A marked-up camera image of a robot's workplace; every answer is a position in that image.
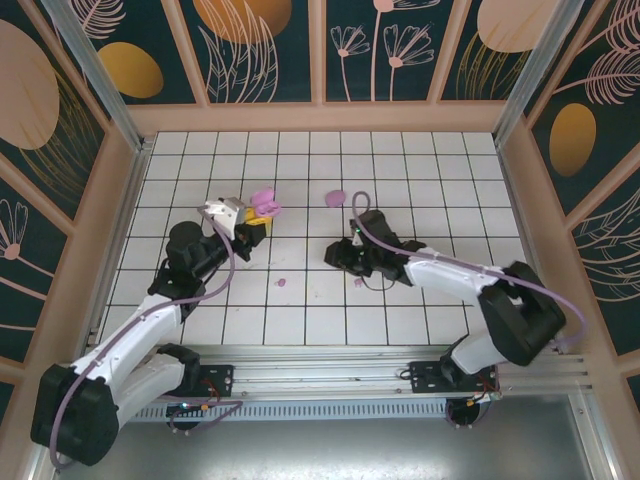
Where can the pink oval case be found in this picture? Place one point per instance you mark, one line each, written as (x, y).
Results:
(334, 198)

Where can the long aluminium base rail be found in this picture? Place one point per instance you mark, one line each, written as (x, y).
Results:
(320, 370)

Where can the small pink earbud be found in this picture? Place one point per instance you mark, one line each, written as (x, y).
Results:
(358, 284)
(281, 283)

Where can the grey metal sheet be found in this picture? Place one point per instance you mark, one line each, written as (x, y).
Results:
(320, 450)

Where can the pink earbud charging case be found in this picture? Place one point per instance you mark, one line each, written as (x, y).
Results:
(265, 202)

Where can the aluminium side rail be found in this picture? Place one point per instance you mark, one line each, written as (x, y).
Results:
(528, 225)
(117, 250)

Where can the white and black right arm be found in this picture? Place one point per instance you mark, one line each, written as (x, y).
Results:
(450, 275)

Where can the aluminium frame post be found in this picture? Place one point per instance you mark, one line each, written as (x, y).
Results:
(95, 65)
(540, 65)

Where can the small controller board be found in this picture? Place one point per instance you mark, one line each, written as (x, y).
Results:
(485, 397)
(187, 407)

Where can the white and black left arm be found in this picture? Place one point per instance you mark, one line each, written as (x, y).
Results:
(130, 340)

